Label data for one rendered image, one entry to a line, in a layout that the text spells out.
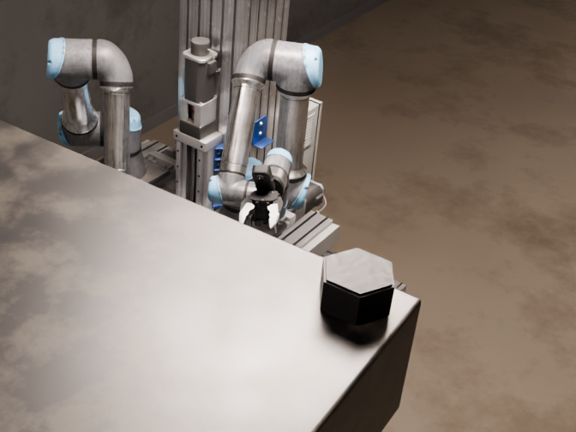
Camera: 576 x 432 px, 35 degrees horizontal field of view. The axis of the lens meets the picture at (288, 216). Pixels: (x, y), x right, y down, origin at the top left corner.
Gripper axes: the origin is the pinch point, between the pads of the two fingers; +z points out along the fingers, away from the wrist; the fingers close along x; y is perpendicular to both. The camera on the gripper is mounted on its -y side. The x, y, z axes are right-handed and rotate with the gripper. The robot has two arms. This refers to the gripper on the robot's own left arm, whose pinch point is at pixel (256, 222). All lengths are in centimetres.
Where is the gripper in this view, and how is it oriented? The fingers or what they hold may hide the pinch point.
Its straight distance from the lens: 225.5
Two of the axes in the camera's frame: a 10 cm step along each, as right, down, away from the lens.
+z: -1.5, 5.5, -8.2
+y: 0.5, 8.3, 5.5
